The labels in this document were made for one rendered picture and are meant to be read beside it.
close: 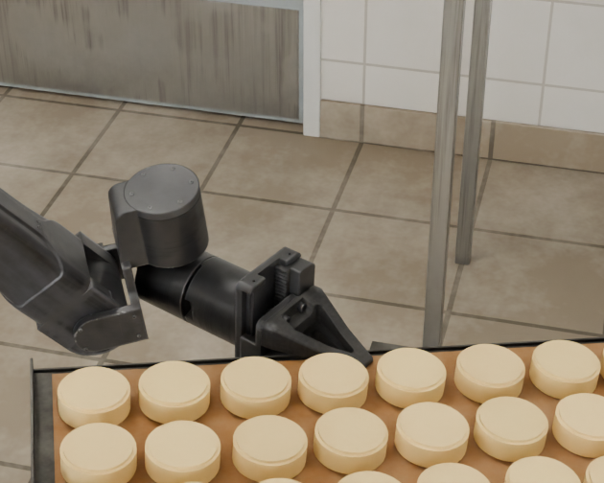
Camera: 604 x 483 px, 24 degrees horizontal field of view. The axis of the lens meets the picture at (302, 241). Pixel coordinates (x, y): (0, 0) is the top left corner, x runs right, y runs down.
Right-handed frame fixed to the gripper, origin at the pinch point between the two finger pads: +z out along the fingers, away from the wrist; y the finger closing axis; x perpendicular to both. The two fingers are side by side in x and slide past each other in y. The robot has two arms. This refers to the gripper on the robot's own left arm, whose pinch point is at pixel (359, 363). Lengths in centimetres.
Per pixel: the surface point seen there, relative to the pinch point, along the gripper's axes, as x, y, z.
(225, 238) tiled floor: -122, 99, -107
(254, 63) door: -164, 83, -132
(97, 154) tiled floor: -131, 100, -152
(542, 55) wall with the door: -185, 69, -70
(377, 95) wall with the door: -172, 85, -103
